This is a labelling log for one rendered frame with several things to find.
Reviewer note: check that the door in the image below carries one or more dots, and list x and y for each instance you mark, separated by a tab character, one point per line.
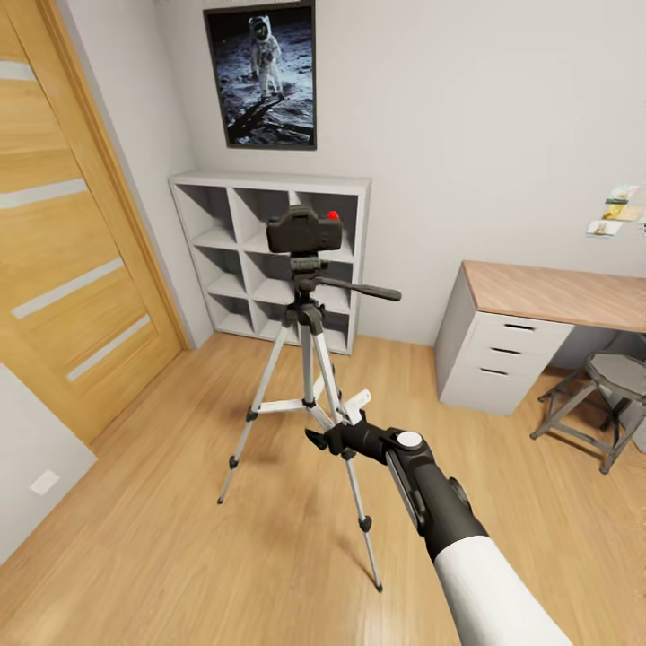
87	320

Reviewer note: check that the painting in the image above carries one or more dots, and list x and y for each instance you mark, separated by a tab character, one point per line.
264	62

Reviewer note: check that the digital camera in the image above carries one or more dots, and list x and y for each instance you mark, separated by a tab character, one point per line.
302	229

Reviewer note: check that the desk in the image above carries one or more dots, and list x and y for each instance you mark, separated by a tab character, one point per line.
504	323

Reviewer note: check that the bookcase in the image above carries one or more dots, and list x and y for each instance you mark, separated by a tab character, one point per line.
205	242

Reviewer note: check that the taboret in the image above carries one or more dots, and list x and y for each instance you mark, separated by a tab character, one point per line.
618	372

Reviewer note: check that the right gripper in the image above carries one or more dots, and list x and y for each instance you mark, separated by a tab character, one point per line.
343	436

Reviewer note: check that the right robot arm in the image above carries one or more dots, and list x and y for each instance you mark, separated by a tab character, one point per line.
489	604

